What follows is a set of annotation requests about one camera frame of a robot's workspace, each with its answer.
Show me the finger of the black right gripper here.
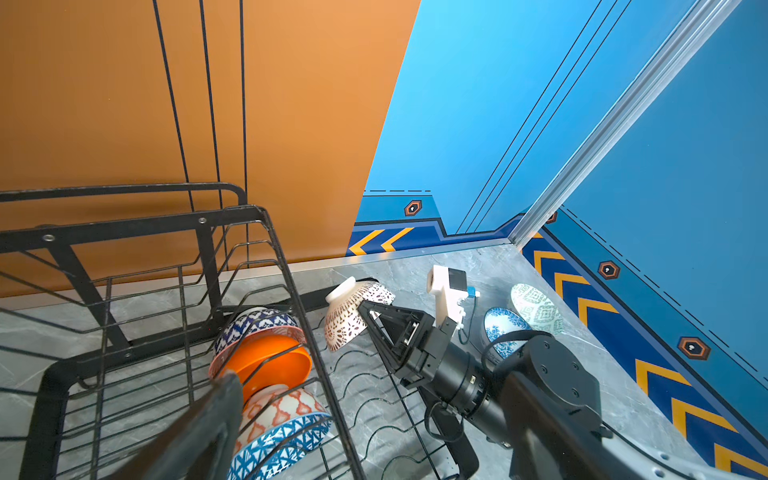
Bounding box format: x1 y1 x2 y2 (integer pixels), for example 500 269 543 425
357 300 420 372

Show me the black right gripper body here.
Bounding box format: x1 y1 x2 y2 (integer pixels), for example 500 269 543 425
391 310 457 389

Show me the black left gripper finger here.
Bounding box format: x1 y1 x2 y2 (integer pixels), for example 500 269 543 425
111 373 243 479

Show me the white lattice patterned bowl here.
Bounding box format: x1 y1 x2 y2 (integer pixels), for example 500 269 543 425
324 277 395 352

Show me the blue geometric patterned bowl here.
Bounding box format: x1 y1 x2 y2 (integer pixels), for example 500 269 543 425
227 384 333 479

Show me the orange plastic bowl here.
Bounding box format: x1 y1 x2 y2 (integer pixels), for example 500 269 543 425
215 334 313 402

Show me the red and blue patterned bowl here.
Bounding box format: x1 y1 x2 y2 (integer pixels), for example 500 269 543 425
208 307 306 379

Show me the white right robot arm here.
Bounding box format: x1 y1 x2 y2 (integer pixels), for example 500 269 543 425
357 301 735 479

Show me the black metal dish rack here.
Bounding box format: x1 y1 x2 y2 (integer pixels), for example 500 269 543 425
1 183 479 479

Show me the blue floral white bowl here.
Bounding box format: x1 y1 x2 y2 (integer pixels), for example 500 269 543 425
483 307 531 362

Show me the green patterned white bowl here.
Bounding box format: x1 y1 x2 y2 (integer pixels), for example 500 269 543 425
510 283 564 335

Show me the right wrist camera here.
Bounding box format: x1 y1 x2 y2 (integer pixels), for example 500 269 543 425
427 265 478 329

